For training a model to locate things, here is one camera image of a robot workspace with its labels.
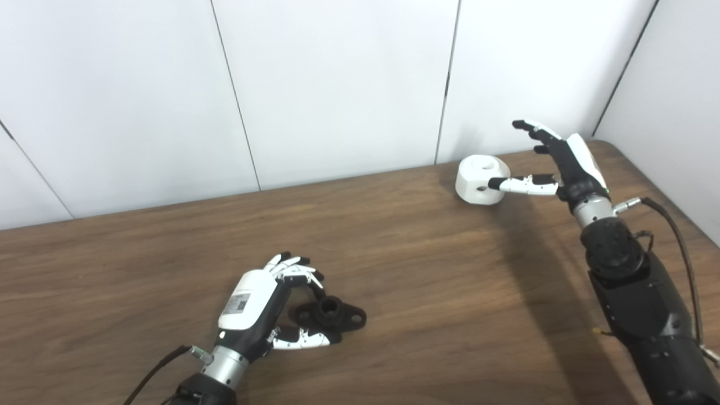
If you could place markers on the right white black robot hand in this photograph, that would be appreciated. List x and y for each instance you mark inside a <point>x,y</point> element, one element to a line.
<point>576,169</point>

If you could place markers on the round white cylinder piece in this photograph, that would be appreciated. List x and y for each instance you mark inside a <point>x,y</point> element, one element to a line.
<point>475,171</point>

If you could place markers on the black flanged holder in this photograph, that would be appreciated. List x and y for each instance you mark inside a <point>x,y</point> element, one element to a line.
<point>343,315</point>

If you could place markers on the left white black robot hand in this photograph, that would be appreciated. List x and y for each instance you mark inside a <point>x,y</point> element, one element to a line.
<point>247,301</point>

